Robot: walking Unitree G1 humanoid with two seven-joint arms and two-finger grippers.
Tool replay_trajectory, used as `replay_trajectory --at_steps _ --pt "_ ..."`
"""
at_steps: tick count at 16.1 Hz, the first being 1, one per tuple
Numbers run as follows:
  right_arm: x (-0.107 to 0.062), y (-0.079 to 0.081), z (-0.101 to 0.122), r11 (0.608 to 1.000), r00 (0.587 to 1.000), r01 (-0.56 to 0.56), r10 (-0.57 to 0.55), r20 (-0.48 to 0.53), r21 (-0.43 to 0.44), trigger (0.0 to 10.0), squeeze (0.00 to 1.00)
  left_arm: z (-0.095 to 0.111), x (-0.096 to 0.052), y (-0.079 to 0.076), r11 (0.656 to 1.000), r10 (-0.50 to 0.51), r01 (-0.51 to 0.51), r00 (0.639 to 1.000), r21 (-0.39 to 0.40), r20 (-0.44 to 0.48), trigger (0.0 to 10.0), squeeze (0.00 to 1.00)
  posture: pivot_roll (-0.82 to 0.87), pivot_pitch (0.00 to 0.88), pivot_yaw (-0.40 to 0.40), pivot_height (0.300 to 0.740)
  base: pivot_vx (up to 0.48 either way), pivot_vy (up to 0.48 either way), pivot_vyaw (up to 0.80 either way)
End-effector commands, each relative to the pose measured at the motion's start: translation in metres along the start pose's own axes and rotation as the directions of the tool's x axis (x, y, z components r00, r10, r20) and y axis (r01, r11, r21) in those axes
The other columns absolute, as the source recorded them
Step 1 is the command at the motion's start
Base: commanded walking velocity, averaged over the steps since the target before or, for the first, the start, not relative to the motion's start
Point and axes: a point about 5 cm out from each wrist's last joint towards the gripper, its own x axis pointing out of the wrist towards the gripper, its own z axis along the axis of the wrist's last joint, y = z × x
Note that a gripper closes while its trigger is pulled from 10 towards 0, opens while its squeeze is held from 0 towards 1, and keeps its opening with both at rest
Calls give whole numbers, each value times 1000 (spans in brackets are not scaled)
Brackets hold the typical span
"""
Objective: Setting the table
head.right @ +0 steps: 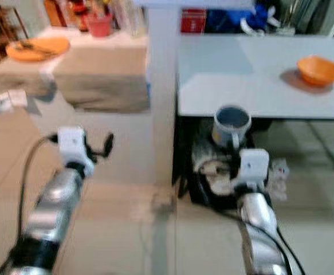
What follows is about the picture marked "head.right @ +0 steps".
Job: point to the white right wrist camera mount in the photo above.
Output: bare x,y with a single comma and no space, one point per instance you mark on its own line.
254,165

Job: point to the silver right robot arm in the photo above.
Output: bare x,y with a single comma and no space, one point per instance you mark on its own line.
255,215

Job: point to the grey mug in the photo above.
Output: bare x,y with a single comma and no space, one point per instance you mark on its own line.
225,134

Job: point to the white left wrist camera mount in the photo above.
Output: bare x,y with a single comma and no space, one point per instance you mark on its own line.
72,143

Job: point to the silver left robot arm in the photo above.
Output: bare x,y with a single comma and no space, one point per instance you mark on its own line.
52,206

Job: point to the white crumpled cloth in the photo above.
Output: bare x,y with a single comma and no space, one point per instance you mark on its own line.
279,177

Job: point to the clear glass jar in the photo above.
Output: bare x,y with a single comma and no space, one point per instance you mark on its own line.
129,17

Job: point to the dark sauce bottle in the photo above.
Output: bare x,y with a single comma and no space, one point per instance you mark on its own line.
79,12

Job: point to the white cloth tag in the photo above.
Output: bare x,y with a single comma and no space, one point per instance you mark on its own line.
6,101

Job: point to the orange plastic bowl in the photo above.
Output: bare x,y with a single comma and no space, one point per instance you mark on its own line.
324,71

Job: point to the dark spoon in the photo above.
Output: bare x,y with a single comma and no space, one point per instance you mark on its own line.
35,48

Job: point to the beige crumpled garment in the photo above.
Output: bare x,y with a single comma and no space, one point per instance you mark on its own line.
207,172

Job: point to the black laundry basket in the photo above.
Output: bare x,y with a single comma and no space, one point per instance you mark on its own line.
189,192

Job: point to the brown bottle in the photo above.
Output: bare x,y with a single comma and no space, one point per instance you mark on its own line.
53,12

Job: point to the orange plate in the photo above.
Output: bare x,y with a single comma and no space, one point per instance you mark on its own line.
57,45

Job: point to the white raised counter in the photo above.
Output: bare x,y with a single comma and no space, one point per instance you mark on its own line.
164,86

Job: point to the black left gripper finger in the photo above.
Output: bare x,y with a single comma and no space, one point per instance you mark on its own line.
109,143

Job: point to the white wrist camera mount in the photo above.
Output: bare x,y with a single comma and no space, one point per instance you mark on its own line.
254,165
72,143

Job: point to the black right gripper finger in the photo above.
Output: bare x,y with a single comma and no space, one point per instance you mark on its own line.
236,143

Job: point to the red cup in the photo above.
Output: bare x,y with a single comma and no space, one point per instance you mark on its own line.
99,26

